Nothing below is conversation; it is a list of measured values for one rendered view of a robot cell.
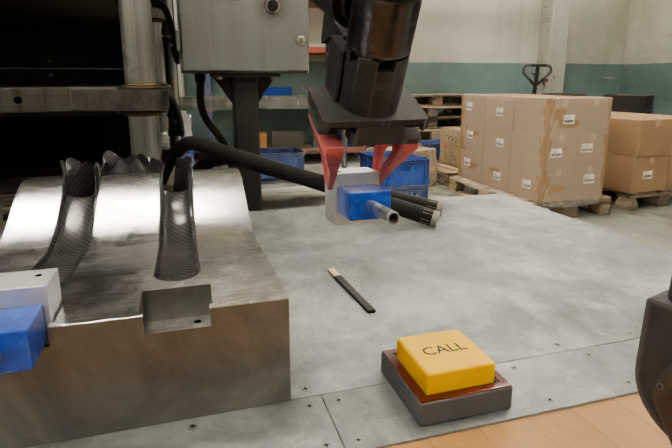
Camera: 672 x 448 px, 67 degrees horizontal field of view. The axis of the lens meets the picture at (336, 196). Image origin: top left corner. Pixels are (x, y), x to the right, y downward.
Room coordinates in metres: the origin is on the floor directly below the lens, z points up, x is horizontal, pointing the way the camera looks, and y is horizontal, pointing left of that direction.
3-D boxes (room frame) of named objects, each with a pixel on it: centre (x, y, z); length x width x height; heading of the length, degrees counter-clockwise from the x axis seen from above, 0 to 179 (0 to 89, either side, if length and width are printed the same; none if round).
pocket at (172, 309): (0.37, 0.12, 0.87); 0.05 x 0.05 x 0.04; 17
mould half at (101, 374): (0.57, 0.23, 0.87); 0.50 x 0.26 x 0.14; 17
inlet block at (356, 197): (0.49, -0.03, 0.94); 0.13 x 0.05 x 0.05; 17
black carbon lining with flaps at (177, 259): (0.55, 0.24, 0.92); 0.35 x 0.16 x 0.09; 17
